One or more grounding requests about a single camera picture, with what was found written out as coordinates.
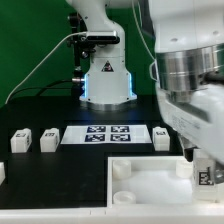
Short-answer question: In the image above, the black camera stand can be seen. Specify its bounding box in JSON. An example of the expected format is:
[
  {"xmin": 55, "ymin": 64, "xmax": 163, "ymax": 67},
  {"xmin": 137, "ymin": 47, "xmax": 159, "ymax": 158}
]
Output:
[{"xmin": 67, "ymin": 13, "xmax": 87, "ymax": 99}]

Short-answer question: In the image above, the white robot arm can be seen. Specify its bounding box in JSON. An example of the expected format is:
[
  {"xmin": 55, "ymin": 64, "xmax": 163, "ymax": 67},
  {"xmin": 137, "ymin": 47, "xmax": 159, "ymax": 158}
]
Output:
[{"xmin": 141, "ymin": 0, "xmax": 224, "ymax": 184}]

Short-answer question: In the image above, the white cable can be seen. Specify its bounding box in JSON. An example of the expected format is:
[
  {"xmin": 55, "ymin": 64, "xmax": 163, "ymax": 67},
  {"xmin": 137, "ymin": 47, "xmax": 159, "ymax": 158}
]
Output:
[{"xmin": 5, "ymin": 31, "xmax": 88, "ymax": 105}]

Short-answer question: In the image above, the white sheet with markers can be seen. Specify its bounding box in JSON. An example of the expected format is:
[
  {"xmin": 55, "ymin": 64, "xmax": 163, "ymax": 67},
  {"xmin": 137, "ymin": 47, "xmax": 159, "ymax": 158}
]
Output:
[{"xmin": 61, "ymin": 125, "xmax": 151, "ymax": 144}]

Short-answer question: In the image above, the black cable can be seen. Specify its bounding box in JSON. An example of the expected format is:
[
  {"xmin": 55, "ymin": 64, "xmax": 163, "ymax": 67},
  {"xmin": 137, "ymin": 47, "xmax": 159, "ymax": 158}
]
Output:
[{"xmin": 5, "ymin": 79, "xmax": 74, "ymax": 104}]

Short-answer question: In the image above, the black rear camera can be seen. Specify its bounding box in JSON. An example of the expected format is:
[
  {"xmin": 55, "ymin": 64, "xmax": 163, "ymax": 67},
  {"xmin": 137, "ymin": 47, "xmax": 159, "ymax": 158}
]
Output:
[{"xmin": 86, "ymin": 31, "xmax": 120, "ymax": 44}]

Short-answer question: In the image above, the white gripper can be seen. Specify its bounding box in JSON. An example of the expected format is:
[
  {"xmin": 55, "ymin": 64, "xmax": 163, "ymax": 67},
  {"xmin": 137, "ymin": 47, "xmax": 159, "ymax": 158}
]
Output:
[{"xmin": 156, "ymin": 84, "xmax": 224, "ymax": 184}]

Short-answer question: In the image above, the white square tabletop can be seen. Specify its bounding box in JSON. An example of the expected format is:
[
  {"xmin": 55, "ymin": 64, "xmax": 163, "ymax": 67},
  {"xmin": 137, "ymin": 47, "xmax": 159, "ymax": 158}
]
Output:
[{"xmin": 107, "ymin": 156, "xmax": 224, "ymax": 207}]

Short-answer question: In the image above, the white obstacle block left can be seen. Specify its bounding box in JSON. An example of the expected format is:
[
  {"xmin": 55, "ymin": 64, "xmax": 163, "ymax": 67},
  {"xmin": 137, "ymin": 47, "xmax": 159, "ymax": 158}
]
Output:
[{"xmin": 0, "ymin": 162, "xmax": 5, "ymax": 185}]

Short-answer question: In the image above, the white obstacle wall front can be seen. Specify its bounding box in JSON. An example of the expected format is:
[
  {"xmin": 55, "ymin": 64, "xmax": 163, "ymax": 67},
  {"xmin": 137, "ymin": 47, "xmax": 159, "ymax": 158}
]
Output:
[{"xmin": 0, "ymin": 204, "xmax": 224, "ymax": 224}]

